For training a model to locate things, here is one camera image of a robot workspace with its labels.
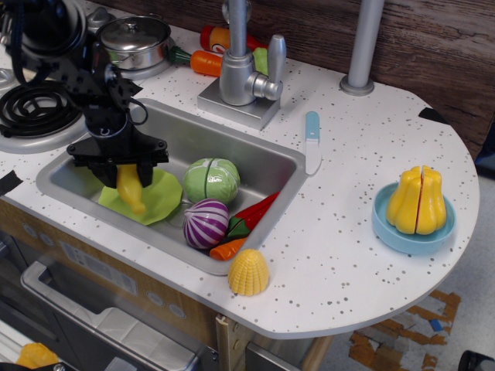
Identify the red orange toy bottle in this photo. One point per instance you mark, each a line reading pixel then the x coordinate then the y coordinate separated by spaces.
pixel 217 39

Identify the light green plate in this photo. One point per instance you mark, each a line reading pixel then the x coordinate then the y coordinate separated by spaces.
pixel 160 198

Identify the blue white toy knife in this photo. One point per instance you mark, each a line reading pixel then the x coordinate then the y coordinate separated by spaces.
pixel 313 153

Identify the yellow toy corn piece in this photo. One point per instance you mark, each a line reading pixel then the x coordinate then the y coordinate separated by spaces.
pixel 248 273

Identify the red toy chili pepper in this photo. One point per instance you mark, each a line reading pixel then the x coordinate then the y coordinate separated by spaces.
pixel 242 223

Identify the orange toy carrot by faucet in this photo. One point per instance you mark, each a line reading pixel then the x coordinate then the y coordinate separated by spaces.
pixel 200 61

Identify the purple toy onion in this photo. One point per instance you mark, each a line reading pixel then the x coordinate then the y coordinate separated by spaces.
pixel 205 223

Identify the silver toy faucet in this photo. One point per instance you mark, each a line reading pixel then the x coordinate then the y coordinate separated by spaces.
pixel 241 93

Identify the yellow toy on lower shelf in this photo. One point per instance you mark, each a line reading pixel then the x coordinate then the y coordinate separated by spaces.
pixel 35 355

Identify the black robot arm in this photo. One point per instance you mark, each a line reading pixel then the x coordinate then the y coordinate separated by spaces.
pixel 49 39

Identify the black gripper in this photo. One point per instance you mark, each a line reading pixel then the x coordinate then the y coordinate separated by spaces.
pixel 114 140

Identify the orange toy carrot in sink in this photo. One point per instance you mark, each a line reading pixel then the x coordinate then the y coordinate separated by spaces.
pixel 227 251

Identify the yellow toy squash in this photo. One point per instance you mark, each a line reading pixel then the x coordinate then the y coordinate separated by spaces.
pixel 417 206

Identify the yellow toy banana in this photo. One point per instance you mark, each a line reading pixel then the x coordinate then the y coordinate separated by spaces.
pixel 129 188

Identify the steel pot with lid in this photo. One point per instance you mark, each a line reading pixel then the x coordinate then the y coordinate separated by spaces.
pixel 136 42

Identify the grey vertical post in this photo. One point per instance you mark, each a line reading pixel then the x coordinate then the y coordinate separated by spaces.
pixel 358 82

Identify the light green toy vegetable piece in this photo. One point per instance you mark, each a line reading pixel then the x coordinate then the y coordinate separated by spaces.
pixel 260 55

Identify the green toy cabbage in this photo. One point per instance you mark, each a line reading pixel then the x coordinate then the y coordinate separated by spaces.
pixel 212 178

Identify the light blue bowl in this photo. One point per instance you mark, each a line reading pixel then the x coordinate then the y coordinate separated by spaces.
pixel 413 244

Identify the silver sink basin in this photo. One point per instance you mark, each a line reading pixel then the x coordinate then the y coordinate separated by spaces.
pixel 264 168

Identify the black coil stove burner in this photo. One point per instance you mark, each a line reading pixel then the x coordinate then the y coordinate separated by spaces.
pixel 34 112

